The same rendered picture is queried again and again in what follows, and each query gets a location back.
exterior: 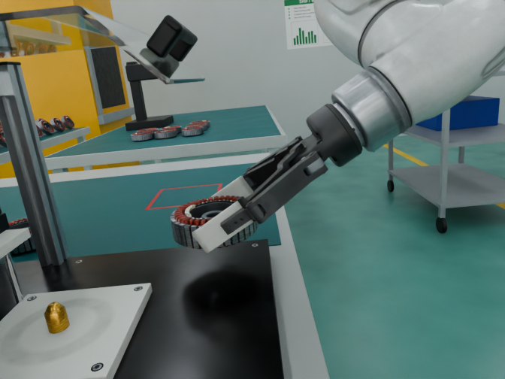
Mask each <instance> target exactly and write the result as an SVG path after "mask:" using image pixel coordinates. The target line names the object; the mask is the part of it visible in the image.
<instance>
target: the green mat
mask: <svg viewBox="0 0 505 379"><path fill-rule="evenodd" d="M256 163H257V162H254V163H247V164H238V165H224V166H216V167H207V168H193V169H184V170H176V171H162V172H153V173H146V174H130V175H123V176H115V177H100V178H92V179H84V180H69V181H61V182H53V183H51V186H52V189H53V194H54V198H55V201H56V207H57V210H58V213H59V219H60V222H61V225H62V230H63V233H64V236H65V242H66V245H67V248H68V254H69V257H77V256H92V255H101V254H109V253H124V252H133V251H142V250H157V249H165V248H174V247H184V246H182V245H180V244H178V243H177V242H176V241H175V240H174V236H173V232H172V227H171V218H170V216H171V214H172V213H173V212H174V211H175V210H177V209H178V208H179V207H173V208H161V207H169V206H178V205H184V204H186V203H188V202H191V201H196V200H197V199H201V200H202V199H203V198H207V199H208V198H209V197H211V196H213V195H214V194H215V193H217V190H218V187H219V185H210V184H218V183H222V188H224V187H225V186H227V185H229V184H230V183H231V182H232V181H234V180H236V179H237V178H238V177H240V176H243V174H244V173H245V172H246V170H247V168H249V167H251V166H252V165H255V164H256ZM201 185H210V186H201ZM187 186H196V187H187ZM178 187H187V188H179V189H170V188H178ZM222 188H221V189H222ZM162 189H164V190H163V191H162V192H161V194H160V195H159V196H158V198H157V199H156V200H155V201H154V203H153V204H152V205H151V207H150V208H158V209H150V210H145V209H146V208H147V206H148V205H149V203H150V202H151V201H152V200H153V199H154V198H155V196H156V195H157V193H158V192H159V191H160V190H162ZM0 208H1V210H2V213H6V216H7V219H8V222H12V221H13V220H16V221H17V220H18V219H21V221H22V218H27V216H26V211H25V208H24V205H23V200H22V197H21V194H20V189H19V187H18V186H7V187H0ZM262 239H268V243H269V246H277V245H281V240H280V233H279V229H278V225H277V217H276V213H274V214H273V215H272V216H270V217H269V218H268V219H267V220H266V221H265V222H263V223H262V224H258V229H257V230H256V232H255V233H254V234H253V235H251V236H249V237H248V238H247V239H246V240H243V241H254V240H262ZM11 258H12V260H13V262H28V261H36V260H39V258H38V254H37V251H36V250H31V251H30V252H27V251H26V252H25V253H20V254H14V255H11Z"/></svg>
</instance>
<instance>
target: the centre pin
mask: <svg viewBox="0 0 505 379"><path fill-rule="evenodd" d="M44 317H45V320H46V323H47V327H48V330H49V333H53V334H55V333H59V332H62V331H64V330H66V329H67V328H68V327H69V326H70V323H69V320H68V315H67V311H66V309H65V306H64V305H61V304H60V303H58V302H52V303H50V304H49V305H48V306H47V309H46V311H45V313H44Z"/></svg>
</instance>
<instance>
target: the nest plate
mask: <svg viewBox="0 0 505 379"><path fill-rule="evenodd" d="M151 293H152V286H151V283H141V284H132V285H124V286H116V287H100V288H92V289H83V290H67V291H58V292H50V293H34V294H28V295H27V296H26V297H25V298H24V301H22V302H20V303H18V304H17V305H16V306H15V307H14V308H13V309H12V310H11V311H10V312H9V313H8V314H7V315H6V316H5V317H4V318H3V319H2V320H1V321H0V379H113V377H114V375H115V373H116V370H117V369H118V366H119V364H120V362H121V360H122V357H123V355H124V353H125V350H126V348H127V347H128V345H129V342H130V340H131V338H132V335H133V333H134V331H135V329H136V326H137V324H138V322H139V320H140V318H141V315H142V313H143V312H144V309H145V307H146V305H147V302H148V300H149V298H150V295H151ZM52 302H58V303H60V304H61V305H64V306H65V309H66V311H67V315H68V320H69V323H70V326H69V327H68V328H67V329H66V330H64V331H62V332H59V333H55V334H53V333H49V330H48V327H47V323H46V320H45V317H44V313H45V311H46V309H47V306H48V305H49V304H50V303H52Z"/></svg>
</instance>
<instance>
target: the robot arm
mask: <svg viewBox="0 0 505 379"><path fill-rule="evenodd" d="M314 11H315V15H316V19H317V22H318V24H319V26H320V28H321V29H322V31H323V32H324V34H325V35H326V37H327V38H328V39H329V41H330V42H331V43H332V44H333V45H334V46H335V47H336V48H337V49H338V50H339V51H340V52H341V53H342V54H343V55H344V56H345V57H347V58H348V59H349V60H351V61H352V62H354V63H355V64H357V65H360V66H361V67H362V68H363V70H362V71H360V72H359V73H358V74H357V75H356V76H354V78H352V79H351V80H349V81H348V82H346V83H345V84H344V85H342V86H341V87H339V88H338V89H336V90H335V91H333V93H332V94H331V100H332V102H333V105H332V104H326V105H324V106H322V107H321V108H320V109H319V110H317V111H315V112H314V113H313V114H311V115H310V116H309V117H308V118H307V119H306V122H307V125H308V127H309V129H310V131H311V132H312V135H311V136H310V137H307V138H305V139H304V140H303V138H302V137H301V136H297V137H296V138H295V139H294V140H293V141H291V142H289V143H288V144H287V145H285V146H284V147H282V148H280V149H279V150H277V151H275V152H274V153H272V154H271V155H269V156H267V157H265V158H264V159H262V160H261V161H259V162H257V163H256V164H255V165H252V166H251V167H249V168H247V170H246V172H245V173H244V174H243V176H240V177H238V178H237V179H236V180H234V181H232V182H231V183H230V184H229V185H227V186H225V187H224V188H222V189H221V190H220V191H219V192H217V193H215V194H214V195H213V196H211V197H213V199H214V196H219V197H220V196H225V197H226V196H235V197H236V196H240V197H238V198H237V201H236V202H235V203H234V204H233V205H231V206H229V207H228V208H226V209H225V210H224V211H222V212H221V213H220V214H218V215H216V216H215V217H214V218H213V219H211V220H209V221H208V222H206V223H205V224H204V225H203V226H201V227H199V228H198V229H196V230H195V231H194V232H193V233H192V236H193V237H194V239H195V240H196V241H197V242H198V243H199V244H200V245H201V247H202V248H203V249H204V251H205V252H206V253H209V252H210V251H212V250H213V249H215V248H216V247H218V246H219V245H220V244H222V243H223V242H225V241H227V240H228V239H229V238H231V237H232V236H233V235H235V234H237V233H238V232H239V231H241V230H242V229H244V228H245V227H247V226H248V225H249V224H251V223H253V222H255V221H257V223H258V224H262V223H263V222H265V221H266V220H267V219H268V218H269V217H270V216H272V215H273V214H274V213H275V212H276V211H278V210H279V209H280V208H281V207H282V206H284V204H285V203H287V202H288V201H289V200H290V199H292V198H293V197H294V196H296V195H297V194H298V193H299V192H300V191H302V189H303V188H305V187H306V186H307V185H308V184H309V183H311V182H312V181H313V180H315V179H317V178H318V177H319V176H321V175H322V174H324V173H326V171H327V170H328V168H327V166H326V165H325V163H324V161H325V160H327V158H328V157H329V158H330V160H331V161H332V162H333V163H334V164H335V165H336V166H338V167H342V166H344V165H345V164H347V163H348V162H349V161H351V160H352V159H354V158H356V157H357V156H358V155H360V154H361V152H362V150H363V149H362V147H363V148H365V149H366V150H367V151H369V152H375V151H376V150H377V149H379V148H380V147H381V146H383V145H384V144H387V143H388V142H389V141H390V140H392V139H393V138H395V137H397V136H398V135H399V134H403V133H404V132H406V131H407V130H408V129H409V128H410V127H412V126H414V125H416V124H417V123H420V122H422V121H424V120H428V119H431V118H433V117H436V116H437V115H439V114H441V113H443V112H444V111H447V110H448V109H450V108H451V107H453V106H454V105H456V104H458V103H459V102H460V101H462V100H463V99H465V98H467V97H468V96H469V95H470V94H471V93H473V92H474V91H475V90H477V89H478V88H480V87H481V86H482V85H483V84H484V83H485V82H486V81H487V80H489V79H490V78H491V77H492V76H493V75H494V74H496V73H497V72H498V71H499V70H500V69H501V68H502V67H503V66H504V65H505V0H452V1H450V2H449V3H447V4H445V5H441V4H438V3H424V2H420V0H314ZM248 196H249V197H248ZM247 197H248V198H247Z"/></svg>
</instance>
